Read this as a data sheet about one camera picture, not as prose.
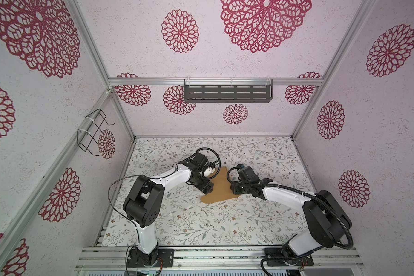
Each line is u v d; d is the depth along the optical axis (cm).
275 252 76
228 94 95
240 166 83
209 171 85
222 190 89
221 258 76
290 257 64
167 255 75
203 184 82
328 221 44
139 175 51
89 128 76
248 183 70
